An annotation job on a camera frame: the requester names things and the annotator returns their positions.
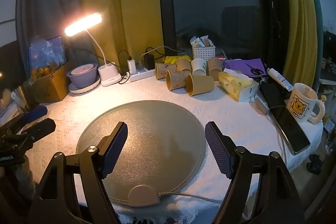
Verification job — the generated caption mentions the white power strip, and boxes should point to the white power strip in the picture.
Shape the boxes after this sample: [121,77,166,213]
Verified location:
[129,68,156,83]

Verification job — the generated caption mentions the grey controller cable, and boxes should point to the grey controller cable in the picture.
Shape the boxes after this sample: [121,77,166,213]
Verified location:
[157,191,222,205]

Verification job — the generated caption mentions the black notebook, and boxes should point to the black notebook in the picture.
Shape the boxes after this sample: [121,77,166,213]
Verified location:
[259,81,289,109]

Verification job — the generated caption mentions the white plate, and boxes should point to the white plate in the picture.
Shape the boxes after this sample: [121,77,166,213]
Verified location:
[69,74,101,94]

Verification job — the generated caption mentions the purple bowl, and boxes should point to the purple bowl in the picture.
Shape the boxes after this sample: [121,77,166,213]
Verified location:
[66,63,98,89]

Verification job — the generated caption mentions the black scissors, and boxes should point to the black scissors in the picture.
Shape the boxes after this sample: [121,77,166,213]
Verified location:
[245,63,265,75]

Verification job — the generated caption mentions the clear plastic bag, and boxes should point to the clear plastic bag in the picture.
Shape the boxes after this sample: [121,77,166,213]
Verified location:
[29,35,66,75]

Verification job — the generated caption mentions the white textured tablecloth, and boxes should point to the white textured tablecloth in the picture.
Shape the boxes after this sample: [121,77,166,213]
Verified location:
[25,74,324,224]

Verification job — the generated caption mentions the round grey heating mat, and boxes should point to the round grey heating mat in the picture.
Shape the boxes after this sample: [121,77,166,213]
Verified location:
[76,100,206,206]

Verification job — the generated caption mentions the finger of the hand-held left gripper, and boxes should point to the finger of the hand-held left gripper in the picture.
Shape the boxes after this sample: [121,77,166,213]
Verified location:
[0,105,48,135]
[20,118,56,144]

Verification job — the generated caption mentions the brown cardboard box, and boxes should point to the brown cardboard box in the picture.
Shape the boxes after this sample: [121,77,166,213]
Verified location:
[28,63,71,103]

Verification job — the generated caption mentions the black charger plug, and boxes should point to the black charger plug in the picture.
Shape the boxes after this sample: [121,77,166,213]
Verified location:
[144,54,155,70]

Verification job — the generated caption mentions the black window frame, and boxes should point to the black window frame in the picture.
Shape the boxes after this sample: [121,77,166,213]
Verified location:
[156,0,177,52]

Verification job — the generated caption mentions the purple folder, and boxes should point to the purple folder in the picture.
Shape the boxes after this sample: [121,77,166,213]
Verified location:
[223,58,267,77]

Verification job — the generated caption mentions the bunch of small sachets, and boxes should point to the bunch of small sachets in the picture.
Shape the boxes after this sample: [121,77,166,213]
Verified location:
[190,35,214,48]

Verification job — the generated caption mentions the white mug yellow bear print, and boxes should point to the white mug yellow bear print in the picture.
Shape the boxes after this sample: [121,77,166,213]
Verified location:
[285,83,326,123]

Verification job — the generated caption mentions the grey curtain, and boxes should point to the grey curtain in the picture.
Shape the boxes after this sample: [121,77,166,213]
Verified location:
[16,0,79,67]

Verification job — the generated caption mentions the yellow curtain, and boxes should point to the yellow curtain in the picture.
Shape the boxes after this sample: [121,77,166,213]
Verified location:
[76,0,164,75]
[277,0,322,83]

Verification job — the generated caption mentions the brown printed paper cup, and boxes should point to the brown printed paper cup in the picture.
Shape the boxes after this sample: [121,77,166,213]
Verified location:
[155,63,177,80]
[207,57,223,81]
[175,59,192,72]
[165,70,192,90]

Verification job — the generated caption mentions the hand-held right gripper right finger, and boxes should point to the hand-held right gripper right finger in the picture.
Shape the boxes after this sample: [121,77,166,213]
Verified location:
[205,121,306,224]

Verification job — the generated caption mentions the dark object on floor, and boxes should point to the dark object on floor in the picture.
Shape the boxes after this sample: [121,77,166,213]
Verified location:
[307,154,323,174]

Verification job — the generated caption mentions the beige mat controller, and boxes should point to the beige mat controller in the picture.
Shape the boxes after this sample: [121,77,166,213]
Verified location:
[128,184,160,207]

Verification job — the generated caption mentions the white plastic basket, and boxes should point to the white plastic basket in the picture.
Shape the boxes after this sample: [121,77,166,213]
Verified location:
[192,45,216,60]

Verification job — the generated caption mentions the white tube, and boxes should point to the white tube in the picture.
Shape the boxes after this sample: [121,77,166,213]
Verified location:
[267,68,293,92]

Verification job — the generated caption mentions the white desk lamp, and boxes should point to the white desk lamp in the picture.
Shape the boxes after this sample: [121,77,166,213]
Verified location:
[64,12,122,87]

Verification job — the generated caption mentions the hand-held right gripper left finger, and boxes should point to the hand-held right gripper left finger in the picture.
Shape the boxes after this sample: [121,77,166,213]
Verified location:
[28,122,128,224]

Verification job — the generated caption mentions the black smartphone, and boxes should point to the black smartphone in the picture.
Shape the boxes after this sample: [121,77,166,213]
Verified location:
[269,106,311,156]

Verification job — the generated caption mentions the yellow tissue box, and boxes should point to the yellow tissue box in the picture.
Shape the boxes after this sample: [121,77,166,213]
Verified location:
[218,68,259,102]

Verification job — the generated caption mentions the yellow cloth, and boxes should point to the yellow cloth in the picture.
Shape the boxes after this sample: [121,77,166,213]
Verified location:
[164,55,192,65]

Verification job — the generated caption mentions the white paper cup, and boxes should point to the white paper cup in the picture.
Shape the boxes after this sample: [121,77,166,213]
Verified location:
[191,58,208,76]

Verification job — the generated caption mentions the white packaging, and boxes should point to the white packaging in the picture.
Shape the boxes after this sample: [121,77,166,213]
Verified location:
[0,89,27,126]

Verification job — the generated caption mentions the white charging cable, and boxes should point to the white charging cable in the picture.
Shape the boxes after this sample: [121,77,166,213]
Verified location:
[139,46,185,63]

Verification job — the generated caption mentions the grey power bank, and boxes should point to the grey power bank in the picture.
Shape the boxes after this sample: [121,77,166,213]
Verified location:
[255,97,269,115]

